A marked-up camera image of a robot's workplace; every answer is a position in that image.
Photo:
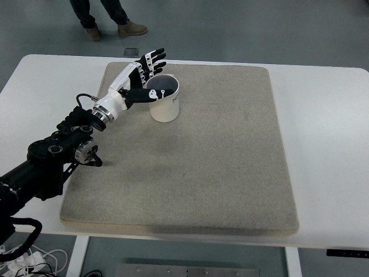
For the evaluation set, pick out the white and black hand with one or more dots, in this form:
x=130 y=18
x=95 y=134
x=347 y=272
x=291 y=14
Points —
x=135 y=78

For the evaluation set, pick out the white ribbed cup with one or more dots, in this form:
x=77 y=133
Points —
x=164 y=111

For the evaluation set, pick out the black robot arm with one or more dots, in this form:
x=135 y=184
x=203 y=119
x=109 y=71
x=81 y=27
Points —
x=37 y=170

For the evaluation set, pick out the metal floor socket plate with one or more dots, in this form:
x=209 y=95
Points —
x=132 y=52

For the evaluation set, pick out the person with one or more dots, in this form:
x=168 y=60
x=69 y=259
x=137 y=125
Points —
x=83 y=13

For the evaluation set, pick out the beige felt mat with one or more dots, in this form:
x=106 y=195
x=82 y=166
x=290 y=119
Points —
x=178 y=179

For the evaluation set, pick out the white table leg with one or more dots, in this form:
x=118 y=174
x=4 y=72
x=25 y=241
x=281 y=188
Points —
x=78 y=256
x=293 y=262

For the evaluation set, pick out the grey metal plate with screws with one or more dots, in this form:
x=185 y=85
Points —
x=187 y=271

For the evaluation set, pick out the black table control panel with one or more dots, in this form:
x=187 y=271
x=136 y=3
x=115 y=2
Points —
x=346 y=252

